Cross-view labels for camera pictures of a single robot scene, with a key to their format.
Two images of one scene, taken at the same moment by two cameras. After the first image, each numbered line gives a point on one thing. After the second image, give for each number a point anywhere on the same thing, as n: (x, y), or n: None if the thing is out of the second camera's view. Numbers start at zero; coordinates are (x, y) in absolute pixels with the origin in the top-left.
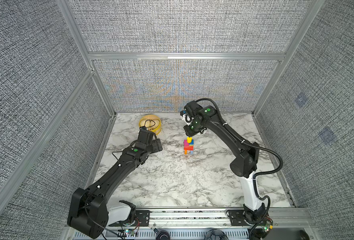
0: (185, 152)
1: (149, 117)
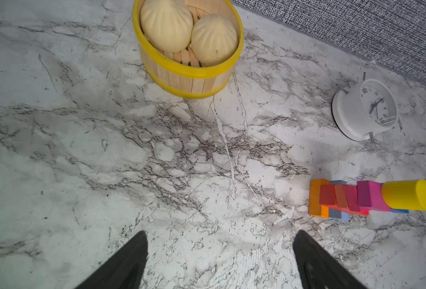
0: (314, 207)
1: (179, 73)
